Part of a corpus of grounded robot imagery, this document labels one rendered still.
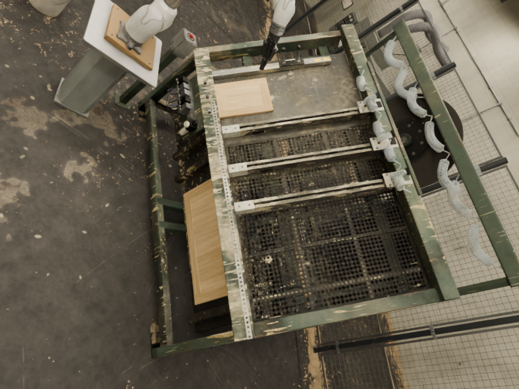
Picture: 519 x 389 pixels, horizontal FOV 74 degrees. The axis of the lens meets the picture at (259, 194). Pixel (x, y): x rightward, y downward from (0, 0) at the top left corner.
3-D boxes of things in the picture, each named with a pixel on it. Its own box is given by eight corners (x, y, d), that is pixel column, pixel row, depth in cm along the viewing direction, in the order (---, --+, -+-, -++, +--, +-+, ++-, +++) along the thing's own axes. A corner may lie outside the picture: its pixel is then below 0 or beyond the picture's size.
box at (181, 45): (168, 41, 265) (184, 26, 256) (181, 49, 274) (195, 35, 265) (169, 52, 261) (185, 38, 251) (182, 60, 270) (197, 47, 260)
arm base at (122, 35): (114, 40, 214) (120, 35, 211) (120, 19, 226) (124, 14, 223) (139, 59, 227) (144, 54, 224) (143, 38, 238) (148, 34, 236)
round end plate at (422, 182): (344, 122, 304) (437, 72, 262) (346, 124, 309) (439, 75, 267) (371, 204, 274) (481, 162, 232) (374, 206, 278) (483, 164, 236)
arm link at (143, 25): (120, 23, 215) (141, 1, 204) (133, 18, 229) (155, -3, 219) (138, 46, 221) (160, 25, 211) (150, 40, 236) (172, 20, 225)
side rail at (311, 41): (209, 56, 287) (208, 46, 277) (337, 40, 295) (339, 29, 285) (210, 62, 284) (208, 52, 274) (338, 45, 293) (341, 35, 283)
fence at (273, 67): (212, 75, 272) (212, 71, 268) (328, 59, 279) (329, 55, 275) (213, 79, 270) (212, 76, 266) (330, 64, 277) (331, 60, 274)
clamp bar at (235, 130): (222, 130, 251) (218, 109, 229) (377, 106, 261) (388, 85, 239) (223, 141, 248) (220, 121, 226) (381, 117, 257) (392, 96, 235)
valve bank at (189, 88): (162, 82, 269) (182, 65, 257) (177, 90, 280) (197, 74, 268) (167, 136, 250) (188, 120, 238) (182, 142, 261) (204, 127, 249)
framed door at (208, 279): (185, 194, 288) (183, 194, 286) (232, 167, 259) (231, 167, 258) (197, 305, 254) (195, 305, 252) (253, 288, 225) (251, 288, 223)
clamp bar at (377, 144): (228, 167, 239) (225, 150, 217) (390, 142, 249) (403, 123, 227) (230, 180, 236) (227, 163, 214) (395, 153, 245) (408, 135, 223)
